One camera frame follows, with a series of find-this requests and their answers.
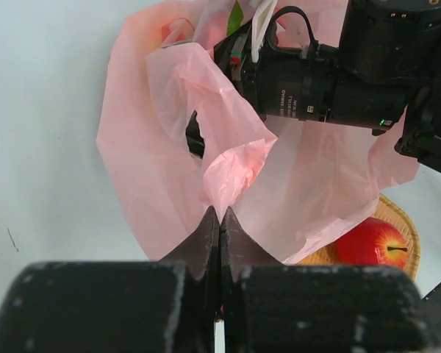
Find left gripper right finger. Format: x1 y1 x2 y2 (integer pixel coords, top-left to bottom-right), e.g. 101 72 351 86
220 210 441 352

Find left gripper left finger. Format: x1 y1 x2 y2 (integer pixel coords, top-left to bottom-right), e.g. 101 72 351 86
0 208 220 352

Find red fake apple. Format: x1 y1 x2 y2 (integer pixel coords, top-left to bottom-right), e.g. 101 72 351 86
334 218 409 269

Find woven bamboo tray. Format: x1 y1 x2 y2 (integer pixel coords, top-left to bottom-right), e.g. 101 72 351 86
298 194 420 281

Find pink plastic bag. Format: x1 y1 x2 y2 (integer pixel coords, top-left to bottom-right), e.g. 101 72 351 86
96 1 419 265

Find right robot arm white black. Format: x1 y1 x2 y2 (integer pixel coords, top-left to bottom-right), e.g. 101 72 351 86
214 1 441 173

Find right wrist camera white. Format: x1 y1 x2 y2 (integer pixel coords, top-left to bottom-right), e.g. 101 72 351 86
249 0 278 63

